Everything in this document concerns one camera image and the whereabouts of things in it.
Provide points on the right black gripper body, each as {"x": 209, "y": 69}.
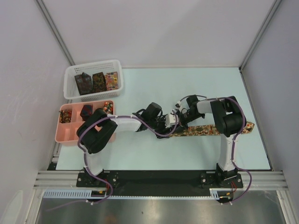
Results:
{"x": 185, "y": 118}

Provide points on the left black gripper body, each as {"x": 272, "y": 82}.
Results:
{"x": 159, "y": 126}

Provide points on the brown patterned long tie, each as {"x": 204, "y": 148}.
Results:
{"x": 207, "y": 130}

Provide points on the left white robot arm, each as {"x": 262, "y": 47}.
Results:
{"x": 98, "y": 129}

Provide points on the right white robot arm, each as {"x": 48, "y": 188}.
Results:
{"x": 229, "y": 121}

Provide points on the colourful dotted rolled tie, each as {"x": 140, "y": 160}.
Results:
{"x": 108, "y": 107}

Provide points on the red colourful folded tie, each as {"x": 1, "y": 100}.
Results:
{"x": 112, "y": 81}

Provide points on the navy red striped rolled tie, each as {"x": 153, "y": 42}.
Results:
{"x": 86, "y": 112}

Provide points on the dark brown folded tie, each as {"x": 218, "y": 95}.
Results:
{"x": 99, "y": 83}

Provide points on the dark floral folded tie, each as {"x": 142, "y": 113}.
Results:
{"x": 84, "y": 83}

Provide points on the pink compartment tray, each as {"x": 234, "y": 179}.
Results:
{"x": 66, "y": 133}

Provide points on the red gold rolled tie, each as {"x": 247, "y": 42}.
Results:
{"x": 65, "y": 116}

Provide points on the white plastic basket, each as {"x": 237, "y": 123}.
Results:
{"x": 70, "y": 87}

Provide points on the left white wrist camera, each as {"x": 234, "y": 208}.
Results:
{"x": 171, "y": 119}

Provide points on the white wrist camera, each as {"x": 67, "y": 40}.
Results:
{"x": 171, "y": 119}
{"x": 178, "y": 106}

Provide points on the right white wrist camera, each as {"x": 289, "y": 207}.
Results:
{"x": 178, "y": 106}

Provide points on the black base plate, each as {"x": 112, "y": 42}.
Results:
{"x": 155, "y": 180}

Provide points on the white cable duct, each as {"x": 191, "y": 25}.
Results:
{"x": 98, "y": 194}

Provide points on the aluminium frame rail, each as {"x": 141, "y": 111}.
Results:
{"x": 261, "y": 180}

